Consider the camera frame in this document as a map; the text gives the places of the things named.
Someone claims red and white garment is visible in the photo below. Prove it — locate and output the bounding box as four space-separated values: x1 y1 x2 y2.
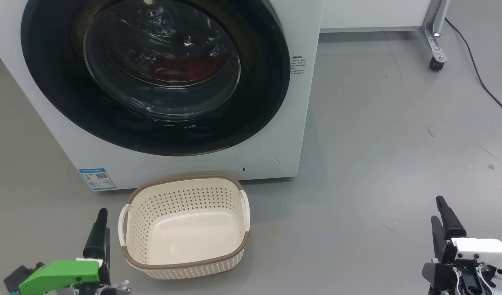
142 52 220 87

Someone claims white front-load washing machine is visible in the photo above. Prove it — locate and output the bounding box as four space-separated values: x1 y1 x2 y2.
0 0 324 191

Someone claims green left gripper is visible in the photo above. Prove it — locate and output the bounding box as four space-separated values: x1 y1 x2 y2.
18 208 131 295

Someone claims washing machine glass door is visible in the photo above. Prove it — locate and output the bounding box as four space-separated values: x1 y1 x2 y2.
20 0 291 157

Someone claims blue energy label sticker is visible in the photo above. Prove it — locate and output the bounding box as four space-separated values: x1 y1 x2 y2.
78 168 117 191

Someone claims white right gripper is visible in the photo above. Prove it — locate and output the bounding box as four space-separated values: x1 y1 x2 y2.
422 196 502 295

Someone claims round drain filter cover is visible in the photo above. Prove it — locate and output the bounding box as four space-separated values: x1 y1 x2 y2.
239 157 281 178

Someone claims small text sticker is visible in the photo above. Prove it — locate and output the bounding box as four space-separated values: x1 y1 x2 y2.
291 55 307 76

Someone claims black floor cable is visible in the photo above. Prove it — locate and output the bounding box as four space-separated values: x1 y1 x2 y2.
444 17 502 120

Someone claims metal leg with caster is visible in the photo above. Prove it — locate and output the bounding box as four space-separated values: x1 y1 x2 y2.
419 0 451 72

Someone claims cream perforated basket brown rim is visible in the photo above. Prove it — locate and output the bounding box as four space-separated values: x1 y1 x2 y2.
118 175 251 280

